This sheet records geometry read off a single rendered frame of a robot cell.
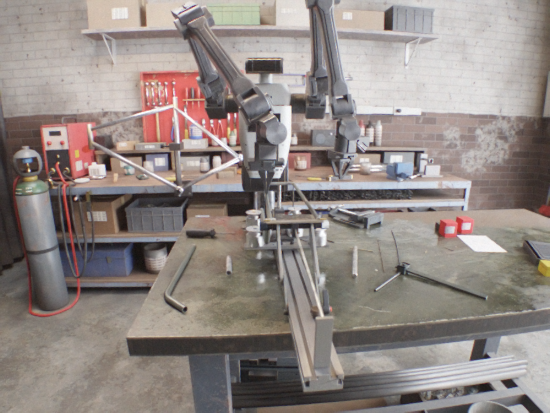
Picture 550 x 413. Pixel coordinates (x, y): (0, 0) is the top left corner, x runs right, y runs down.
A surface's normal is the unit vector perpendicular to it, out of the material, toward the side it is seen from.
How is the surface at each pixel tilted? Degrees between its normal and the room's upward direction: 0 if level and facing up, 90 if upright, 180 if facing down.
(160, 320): 0
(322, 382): 90
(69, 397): 0
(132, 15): 90
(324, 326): 90
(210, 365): 90
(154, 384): 0
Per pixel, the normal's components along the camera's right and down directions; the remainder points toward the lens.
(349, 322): 0.00, -0.97
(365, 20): 0.05, 0.21
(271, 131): 0.29, 0.28
